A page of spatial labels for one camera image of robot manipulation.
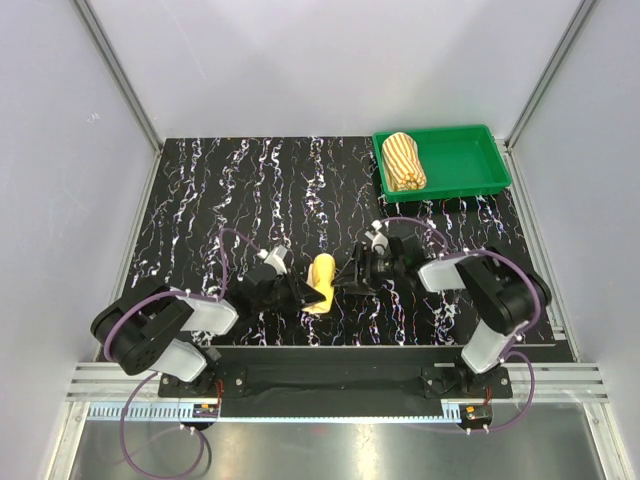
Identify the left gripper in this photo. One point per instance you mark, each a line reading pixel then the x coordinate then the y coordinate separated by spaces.
pixel 301 295

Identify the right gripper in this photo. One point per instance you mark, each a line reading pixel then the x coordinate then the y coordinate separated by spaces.
pixel 362 256

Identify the yellow chick towel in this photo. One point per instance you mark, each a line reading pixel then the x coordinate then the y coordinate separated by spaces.
pixel 320 276

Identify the orange striped towel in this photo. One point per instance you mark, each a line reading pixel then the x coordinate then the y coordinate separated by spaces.
pixel 402 166

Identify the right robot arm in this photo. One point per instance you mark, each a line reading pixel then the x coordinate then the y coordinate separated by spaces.
pixel 507 299

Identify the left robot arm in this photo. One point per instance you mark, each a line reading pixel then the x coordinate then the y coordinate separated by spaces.
pixel 140 331

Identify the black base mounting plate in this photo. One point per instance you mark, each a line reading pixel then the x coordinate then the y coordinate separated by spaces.
pixel 325 372

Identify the green plastic tray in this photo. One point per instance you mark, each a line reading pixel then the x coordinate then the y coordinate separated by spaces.
pixel 458 161

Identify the left connector box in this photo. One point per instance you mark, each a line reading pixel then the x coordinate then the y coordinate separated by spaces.
pixel 205 410

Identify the connector box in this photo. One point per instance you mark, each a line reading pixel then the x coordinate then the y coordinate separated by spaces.
pixel 205 410
pixel 476 417

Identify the right connector box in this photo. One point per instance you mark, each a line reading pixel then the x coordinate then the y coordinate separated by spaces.
pixel 476 417

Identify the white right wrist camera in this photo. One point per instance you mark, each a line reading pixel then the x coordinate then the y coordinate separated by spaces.
pixel 378 241

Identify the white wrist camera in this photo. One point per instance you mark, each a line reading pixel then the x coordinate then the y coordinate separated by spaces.
pixel 276 258
pixel 378 241

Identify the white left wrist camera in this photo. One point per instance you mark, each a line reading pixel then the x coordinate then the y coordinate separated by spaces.
pixel 276 258

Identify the aluminium frame rail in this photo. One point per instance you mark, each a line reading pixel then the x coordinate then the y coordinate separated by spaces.
pixel 109 394

